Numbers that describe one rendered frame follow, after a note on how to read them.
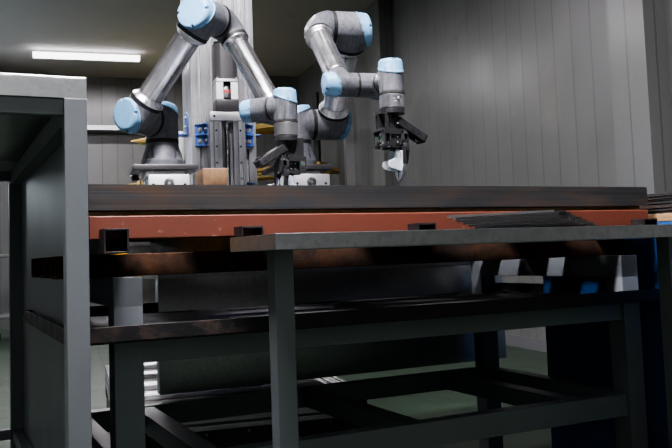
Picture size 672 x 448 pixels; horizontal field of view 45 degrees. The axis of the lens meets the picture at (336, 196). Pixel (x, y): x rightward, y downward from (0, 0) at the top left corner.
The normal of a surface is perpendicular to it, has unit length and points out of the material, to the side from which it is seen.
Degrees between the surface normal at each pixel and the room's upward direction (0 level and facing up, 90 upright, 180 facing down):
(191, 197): 90
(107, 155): 90
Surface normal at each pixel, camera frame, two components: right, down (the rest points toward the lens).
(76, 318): 0.43, -0.08
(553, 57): -0.95, 0.01
